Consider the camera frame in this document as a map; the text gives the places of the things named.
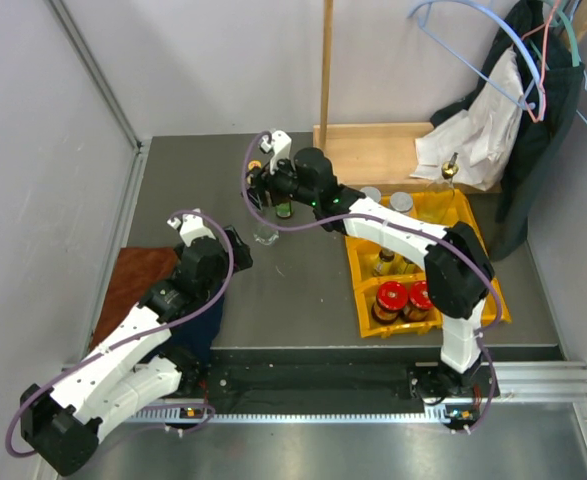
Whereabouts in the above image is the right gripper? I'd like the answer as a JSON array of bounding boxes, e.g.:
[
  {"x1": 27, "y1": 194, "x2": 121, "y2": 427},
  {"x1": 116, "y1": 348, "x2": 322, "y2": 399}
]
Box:
[{"x1": 242, "y1": 152, "x2": 318, "y2": 214}]

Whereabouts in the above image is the red sauce bottle yellow cap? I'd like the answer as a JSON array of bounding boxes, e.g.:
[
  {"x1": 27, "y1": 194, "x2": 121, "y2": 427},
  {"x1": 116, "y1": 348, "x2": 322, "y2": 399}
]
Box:
[{"x1": 274, "y1": 198, "x2": 293, "y2": 220}]

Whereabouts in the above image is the green bottle gold pourer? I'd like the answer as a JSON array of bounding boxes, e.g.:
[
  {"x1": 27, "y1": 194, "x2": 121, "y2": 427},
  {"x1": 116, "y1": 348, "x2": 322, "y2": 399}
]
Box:
[{"x1": 247, "y1": 160, "x2": 262, "y2": 171}]

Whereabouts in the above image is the silver lid spice jar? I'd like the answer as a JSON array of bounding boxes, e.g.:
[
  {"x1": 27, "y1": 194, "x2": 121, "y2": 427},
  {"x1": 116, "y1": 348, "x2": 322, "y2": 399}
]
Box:
[
  {"x1": 389, "y1": 192, "x2": 414, "y2": 215},
  {"x1": 360, "y1": 186, "x2": 382, "y2": 203}
]

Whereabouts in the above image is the clear bottle red label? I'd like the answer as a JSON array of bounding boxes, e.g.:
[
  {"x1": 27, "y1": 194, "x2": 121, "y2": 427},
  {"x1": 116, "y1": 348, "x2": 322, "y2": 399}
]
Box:
[{"x1": 253, "y1": 221, "x2": 279, "y2": 246}]

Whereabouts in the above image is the small brown cap bottle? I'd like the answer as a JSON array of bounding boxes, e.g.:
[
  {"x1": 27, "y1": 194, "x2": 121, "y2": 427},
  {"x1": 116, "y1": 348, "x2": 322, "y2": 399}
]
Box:
[{"x1": 372, "y1": 248, "x2": 395, "y2": 277}]

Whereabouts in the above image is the yellow label brown cap bottle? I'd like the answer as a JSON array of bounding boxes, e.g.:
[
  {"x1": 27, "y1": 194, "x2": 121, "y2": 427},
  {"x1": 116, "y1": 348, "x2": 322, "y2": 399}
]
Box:
[{"x1": 397, "y1": 257, "x2": 421, "y2": 275}]

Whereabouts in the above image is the clear bottle gold pourer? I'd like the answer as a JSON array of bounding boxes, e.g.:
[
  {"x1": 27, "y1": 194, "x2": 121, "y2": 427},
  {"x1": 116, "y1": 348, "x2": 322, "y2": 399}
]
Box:
[{"x1": 417, "y1": 152, "x2": 459, "y2": 224}]

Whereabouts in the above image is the red lid jar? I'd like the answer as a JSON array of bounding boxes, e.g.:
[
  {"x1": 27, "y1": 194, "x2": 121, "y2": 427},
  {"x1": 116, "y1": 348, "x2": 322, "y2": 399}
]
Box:
[
  {"x1": 403, "y1": 281, "x2": 433, "y2": 322},
  {"x1": 371, "y1": 281, "x2": 408, "y2": 325}
]

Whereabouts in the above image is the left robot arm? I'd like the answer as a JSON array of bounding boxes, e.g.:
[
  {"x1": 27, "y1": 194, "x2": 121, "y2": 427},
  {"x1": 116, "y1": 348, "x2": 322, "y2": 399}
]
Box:
[{"x1": 14, "y1": 211, "x2": 253, "y2": 476}]

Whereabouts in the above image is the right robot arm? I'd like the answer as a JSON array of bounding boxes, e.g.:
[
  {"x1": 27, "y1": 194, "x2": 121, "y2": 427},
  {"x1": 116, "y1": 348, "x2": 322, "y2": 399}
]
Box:
[{"x1": 240, "y1": 130, "x2": 495, "y2": 396}]

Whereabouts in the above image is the brown orange cloth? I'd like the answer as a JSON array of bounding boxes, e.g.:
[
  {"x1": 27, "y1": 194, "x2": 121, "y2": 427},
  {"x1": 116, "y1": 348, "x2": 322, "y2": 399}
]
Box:
[{"x1": 89, "y1": 247, "x2": 177, "y2": 350}]

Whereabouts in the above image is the navy blue cloth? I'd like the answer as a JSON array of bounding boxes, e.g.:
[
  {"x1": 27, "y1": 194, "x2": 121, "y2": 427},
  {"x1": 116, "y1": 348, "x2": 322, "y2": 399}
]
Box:
[{"x1": 160, "y1": 295, "x2": 225, "y2": 365}]

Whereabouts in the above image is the yellow bin middle left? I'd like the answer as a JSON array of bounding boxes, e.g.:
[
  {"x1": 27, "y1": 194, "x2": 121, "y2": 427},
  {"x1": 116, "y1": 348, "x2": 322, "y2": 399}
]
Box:
[{"x1": 345, "y1": 237, "x2": 426, "y2": 287}]

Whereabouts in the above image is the yellow bin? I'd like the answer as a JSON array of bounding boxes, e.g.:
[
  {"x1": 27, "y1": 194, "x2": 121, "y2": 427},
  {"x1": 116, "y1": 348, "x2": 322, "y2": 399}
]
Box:
[
  {"x1": 480, "y1": 277, "x2": 513, "y2": 326},
  {"x1": 345, "y1": 192, "x2": 424, "y2": 261},
  {"x1": 411, "y1": 189, "x2": 481, "y2": 235},
  {"x1": 354, "y1": 278, "x2": 443, "y2": 338},
  {"x1": 345, "y1": 237, "x2": 426, "y2": 287}
]

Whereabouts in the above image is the yellow bin back left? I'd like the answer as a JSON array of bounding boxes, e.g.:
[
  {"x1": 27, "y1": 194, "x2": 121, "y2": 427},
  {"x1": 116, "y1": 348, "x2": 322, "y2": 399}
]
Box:
[{"x1": 345, "y1": 192, "x2": 424, "y2": 261}]

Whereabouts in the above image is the yellow bin front left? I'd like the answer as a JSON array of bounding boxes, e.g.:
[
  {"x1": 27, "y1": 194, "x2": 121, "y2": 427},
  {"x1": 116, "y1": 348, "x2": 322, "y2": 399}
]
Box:
[{"x1": 354, "y1": 278, "x2": 443, "y2": 338}]

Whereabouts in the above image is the yellow bin back right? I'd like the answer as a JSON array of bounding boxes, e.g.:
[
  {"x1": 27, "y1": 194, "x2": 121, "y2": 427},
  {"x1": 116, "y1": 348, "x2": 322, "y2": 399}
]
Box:
[{"x1": 411, "y1": 189, "x2": 481, "y2": 235}]

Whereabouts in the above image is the wooden pole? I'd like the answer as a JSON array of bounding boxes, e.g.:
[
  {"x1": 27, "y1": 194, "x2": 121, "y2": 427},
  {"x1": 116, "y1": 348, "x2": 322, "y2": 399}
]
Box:
[{"x1": 319, "y1": 0, "x2": 334, "y2": 149}]

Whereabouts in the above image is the white crumpled cloth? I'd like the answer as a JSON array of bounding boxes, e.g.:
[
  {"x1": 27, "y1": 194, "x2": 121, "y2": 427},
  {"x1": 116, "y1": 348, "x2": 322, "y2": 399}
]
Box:
[{"x1": 412, "y1": 47, "x2": 523, "y2": 191}]

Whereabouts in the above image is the yellow bin front right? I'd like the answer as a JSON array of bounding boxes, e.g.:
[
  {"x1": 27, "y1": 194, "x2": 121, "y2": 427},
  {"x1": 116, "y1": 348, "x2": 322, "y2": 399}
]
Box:
[{"x1": 480, "y1": 277, "x2": 513, "y2": 326}]

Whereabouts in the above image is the blue clothes hanger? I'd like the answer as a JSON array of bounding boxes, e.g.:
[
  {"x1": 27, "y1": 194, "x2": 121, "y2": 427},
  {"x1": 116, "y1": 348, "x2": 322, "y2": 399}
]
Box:
[{"x1": 406, "y1": 0, "x2": 544, "y2": 112}]

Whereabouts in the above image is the dark green jacket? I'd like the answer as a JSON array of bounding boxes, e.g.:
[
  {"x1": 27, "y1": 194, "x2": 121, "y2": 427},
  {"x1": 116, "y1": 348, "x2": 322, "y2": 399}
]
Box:
[{"x1": 429, "y1": 1, "x2": 585, "y2": 261}]

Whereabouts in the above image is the pink clothes hanger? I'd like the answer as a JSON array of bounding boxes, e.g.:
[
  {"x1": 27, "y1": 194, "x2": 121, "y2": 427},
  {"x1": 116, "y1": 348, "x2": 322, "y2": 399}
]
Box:
[{"x1": 522, "y1": 0, "x2": 564, "y2": 123}]

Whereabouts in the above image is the green clothes hanger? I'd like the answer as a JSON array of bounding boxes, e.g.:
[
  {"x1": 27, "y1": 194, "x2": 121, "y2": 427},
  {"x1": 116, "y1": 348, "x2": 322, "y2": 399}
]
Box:
[{"x1": 543, "y1": 0, "x2": 582, "y2": 67}]

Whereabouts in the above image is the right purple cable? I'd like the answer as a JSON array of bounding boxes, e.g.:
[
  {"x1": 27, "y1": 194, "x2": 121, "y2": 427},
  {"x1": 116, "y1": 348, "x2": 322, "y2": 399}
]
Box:
[{"x1": 241, "y1": 130, "x2": 505, "y2": 436}]

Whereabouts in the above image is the purple cable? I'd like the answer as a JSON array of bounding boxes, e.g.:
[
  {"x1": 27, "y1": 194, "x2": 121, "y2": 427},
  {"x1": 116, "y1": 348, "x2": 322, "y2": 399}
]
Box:
[
  {"x1": 5, "y1": 209, "x2": 235, "y2": 460},
  {"x1": 241, "y1": 130, "x2": 505, "y2": 436}
]

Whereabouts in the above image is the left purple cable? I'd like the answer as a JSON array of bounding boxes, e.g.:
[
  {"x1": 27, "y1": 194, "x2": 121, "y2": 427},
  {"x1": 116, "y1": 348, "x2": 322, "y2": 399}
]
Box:
[{"x1": 5, "y1": 209, "x2": 235, "y2": 460}]

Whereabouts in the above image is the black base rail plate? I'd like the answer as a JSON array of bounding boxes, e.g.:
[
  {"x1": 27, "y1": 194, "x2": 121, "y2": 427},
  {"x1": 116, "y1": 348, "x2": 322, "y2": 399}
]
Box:
[{"x1": 142, "y1": 362, "x2": 499, "y2": 405}]

